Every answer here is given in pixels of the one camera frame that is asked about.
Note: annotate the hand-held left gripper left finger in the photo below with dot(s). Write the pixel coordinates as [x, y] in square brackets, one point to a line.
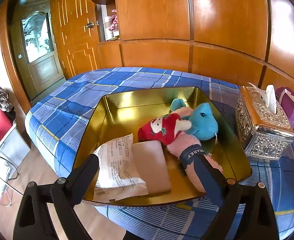
[89, 172]

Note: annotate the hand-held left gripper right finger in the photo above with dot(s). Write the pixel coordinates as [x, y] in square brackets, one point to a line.
[209, 180]

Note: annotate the white plastic packet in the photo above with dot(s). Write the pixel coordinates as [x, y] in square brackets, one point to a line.
[117, 165]

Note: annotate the blue dolphin plush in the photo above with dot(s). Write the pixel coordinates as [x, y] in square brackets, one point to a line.
[204, 122]

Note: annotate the beige pad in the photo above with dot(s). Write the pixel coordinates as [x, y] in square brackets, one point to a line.
[152, 165]

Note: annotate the gold tin box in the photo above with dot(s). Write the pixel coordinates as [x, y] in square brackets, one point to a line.
[127, 115]

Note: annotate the red cat print sock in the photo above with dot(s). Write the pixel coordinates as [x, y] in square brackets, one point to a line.
[156, 130]

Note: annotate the ornate metal tissue box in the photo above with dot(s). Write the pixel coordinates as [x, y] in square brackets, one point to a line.
[261, 130]

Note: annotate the white plastic box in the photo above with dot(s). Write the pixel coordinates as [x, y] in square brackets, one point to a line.
[14, 147]

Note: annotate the blue plaid bed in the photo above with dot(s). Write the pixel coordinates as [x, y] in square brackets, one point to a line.
[87, 92]

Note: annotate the clear plastic table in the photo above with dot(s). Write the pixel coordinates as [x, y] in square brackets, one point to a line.
[2, 180]

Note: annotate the purple carton box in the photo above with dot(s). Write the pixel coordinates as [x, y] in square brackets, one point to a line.
[286, 100]

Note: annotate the glass panel door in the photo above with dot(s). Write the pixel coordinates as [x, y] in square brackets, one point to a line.
[37, 42]

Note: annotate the wooden door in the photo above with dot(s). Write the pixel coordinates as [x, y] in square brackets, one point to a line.
[72, 30]

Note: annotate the white gift box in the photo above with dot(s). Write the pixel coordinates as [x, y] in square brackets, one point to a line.
[107, 30]

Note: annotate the metal door knob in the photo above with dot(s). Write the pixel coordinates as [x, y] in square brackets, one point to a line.
[89, 25]

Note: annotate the pink plush toy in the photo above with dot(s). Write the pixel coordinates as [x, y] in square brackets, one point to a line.
[113, 22]

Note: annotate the wooden wardrobe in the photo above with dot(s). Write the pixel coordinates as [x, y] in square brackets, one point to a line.
[161, 10]

